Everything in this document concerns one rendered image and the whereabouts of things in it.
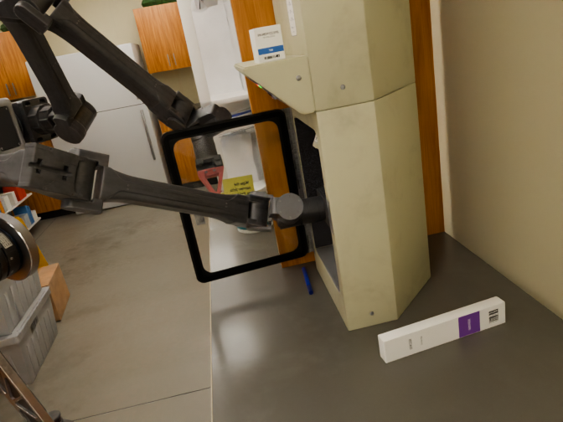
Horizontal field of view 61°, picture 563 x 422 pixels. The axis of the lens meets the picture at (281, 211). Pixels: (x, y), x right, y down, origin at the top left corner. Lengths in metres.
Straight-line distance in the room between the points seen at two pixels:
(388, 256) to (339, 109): 0.32
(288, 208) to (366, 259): 0.19
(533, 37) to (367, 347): 0.67
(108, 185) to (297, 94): 0.38
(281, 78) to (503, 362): 0.64
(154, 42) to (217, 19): 3.88
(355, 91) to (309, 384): 0.55
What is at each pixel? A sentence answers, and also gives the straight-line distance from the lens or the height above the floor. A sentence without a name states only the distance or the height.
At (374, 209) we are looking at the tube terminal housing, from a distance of 0.96.
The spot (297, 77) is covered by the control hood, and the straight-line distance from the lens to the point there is 0.88.
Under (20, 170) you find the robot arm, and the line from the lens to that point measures 0.90.
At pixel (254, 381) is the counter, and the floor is 0.94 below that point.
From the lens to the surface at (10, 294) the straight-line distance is 3.05.
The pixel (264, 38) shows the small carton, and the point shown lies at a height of 1.55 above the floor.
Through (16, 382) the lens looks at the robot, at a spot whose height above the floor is 0.60.
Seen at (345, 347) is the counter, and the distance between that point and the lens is 1.02.
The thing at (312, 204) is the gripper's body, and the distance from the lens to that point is 1.06.
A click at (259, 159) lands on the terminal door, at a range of 1.19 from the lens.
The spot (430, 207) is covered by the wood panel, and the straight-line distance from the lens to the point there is 1.44.
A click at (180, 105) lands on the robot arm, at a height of 1.43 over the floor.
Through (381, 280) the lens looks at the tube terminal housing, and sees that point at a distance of 1.03.
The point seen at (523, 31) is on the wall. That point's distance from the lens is 1.09.
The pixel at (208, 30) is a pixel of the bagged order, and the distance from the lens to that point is 2.28.
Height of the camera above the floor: 1.54
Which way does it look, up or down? 19 degrees down
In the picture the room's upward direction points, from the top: 10 degrees counter-clockwise
